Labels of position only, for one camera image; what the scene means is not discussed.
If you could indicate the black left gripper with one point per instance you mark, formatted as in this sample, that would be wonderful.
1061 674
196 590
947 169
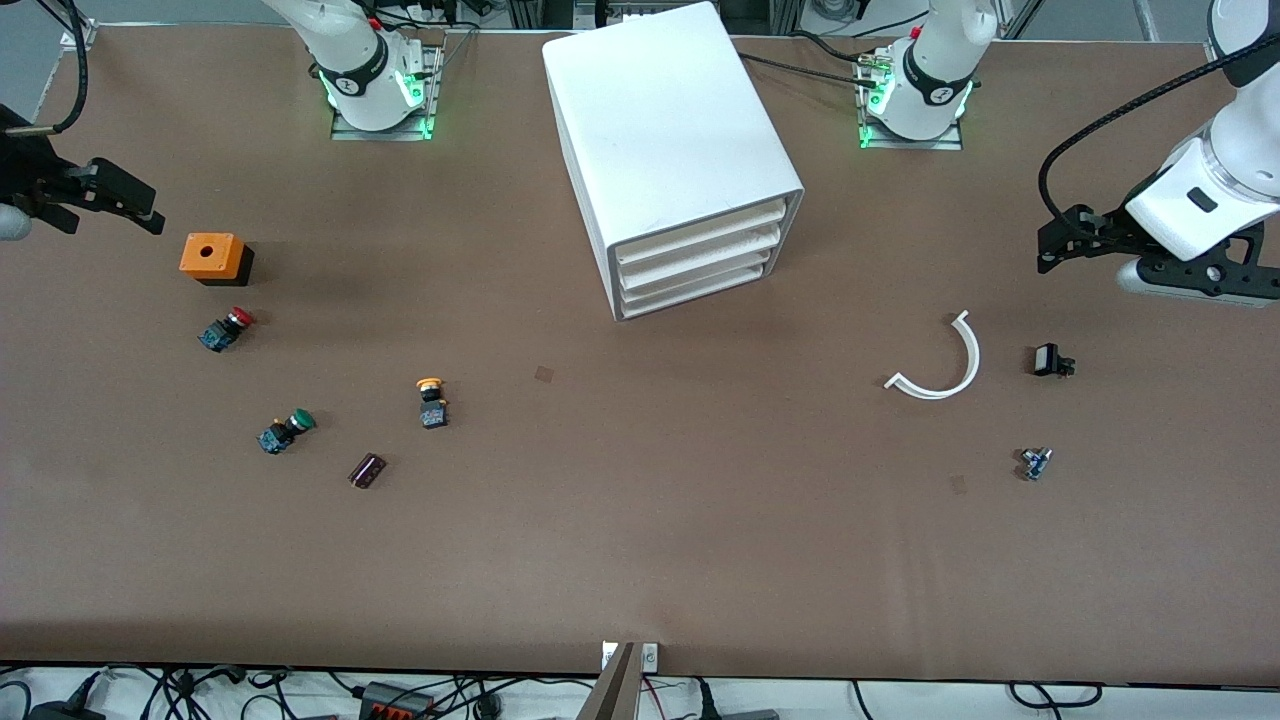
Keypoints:
1112 226

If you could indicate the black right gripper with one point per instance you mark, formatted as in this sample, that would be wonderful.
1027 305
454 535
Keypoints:
28 170

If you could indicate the white drawer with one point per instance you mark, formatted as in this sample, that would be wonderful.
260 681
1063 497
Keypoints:
700 232
700 280
700 258

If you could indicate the yellow push button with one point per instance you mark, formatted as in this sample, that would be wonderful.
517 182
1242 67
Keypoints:
433 405

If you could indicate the red push button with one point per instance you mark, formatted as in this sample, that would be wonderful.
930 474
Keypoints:
225 330

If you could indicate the green push button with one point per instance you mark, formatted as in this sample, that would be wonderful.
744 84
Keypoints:
285 432

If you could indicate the white drawer cabinet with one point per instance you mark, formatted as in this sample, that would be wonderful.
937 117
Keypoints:
660 120

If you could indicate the white curved plastic piece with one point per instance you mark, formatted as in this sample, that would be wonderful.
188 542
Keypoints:
975 358

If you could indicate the small blue electronic component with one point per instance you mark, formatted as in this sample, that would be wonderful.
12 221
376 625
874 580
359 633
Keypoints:
1035 464

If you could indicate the maroon cylindrical capacitor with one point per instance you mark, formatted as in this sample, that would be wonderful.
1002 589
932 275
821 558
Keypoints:
367 470

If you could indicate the black orange power strip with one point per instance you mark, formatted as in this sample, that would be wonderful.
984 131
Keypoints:
398 702

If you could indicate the orange button enclosure box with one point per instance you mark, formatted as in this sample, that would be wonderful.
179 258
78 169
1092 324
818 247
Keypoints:
205 255

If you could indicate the small black switch component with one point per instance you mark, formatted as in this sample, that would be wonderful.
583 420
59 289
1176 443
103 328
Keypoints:
1047 360

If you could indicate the metal table corner bracket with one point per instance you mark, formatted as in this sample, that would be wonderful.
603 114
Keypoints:
78 36

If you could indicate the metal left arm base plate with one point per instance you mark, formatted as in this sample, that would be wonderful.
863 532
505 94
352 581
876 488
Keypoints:
910 144

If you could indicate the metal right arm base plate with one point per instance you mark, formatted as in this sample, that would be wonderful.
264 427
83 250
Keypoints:
380 134

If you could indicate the small white bracket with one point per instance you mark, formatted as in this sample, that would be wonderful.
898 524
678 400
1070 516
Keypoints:
608 655
650 656

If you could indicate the brown wooden post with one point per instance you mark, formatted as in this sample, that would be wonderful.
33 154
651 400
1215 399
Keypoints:
612 690

